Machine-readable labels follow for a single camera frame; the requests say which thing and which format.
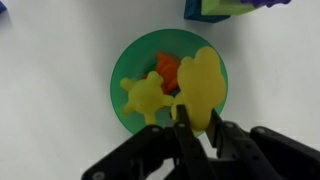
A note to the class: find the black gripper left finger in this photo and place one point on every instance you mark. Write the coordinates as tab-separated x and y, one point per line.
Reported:
192	155

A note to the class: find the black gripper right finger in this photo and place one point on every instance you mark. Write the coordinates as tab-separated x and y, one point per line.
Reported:
218	137

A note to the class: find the yellow rubber toy figure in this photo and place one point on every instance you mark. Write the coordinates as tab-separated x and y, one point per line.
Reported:
202	87

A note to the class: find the yellow star-shaped toy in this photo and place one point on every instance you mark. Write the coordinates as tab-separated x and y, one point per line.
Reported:
145	96

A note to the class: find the orange toy in bowl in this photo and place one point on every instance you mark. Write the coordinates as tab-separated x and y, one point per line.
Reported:
167	66

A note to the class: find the green plastic bowl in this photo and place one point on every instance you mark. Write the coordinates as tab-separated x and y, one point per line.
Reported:
139	58

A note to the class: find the light green small block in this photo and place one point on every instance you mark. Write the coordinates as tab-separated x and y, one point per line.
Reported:
225	7

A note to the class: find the blue foam cube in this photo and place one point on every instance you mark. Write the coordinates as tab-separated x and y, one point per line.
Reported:
2	7

